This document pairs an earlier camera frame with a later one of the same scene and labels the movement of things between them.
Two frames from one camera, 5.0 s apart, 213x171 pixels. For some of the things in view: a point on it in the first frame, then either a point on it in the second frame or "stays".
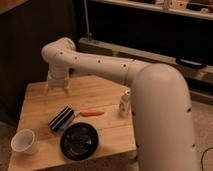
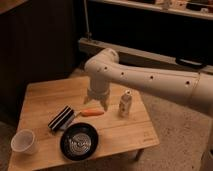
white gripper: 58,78 to 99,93
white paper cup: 24,141 stays
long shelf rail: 96,47 stays
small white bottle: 124,105 stays
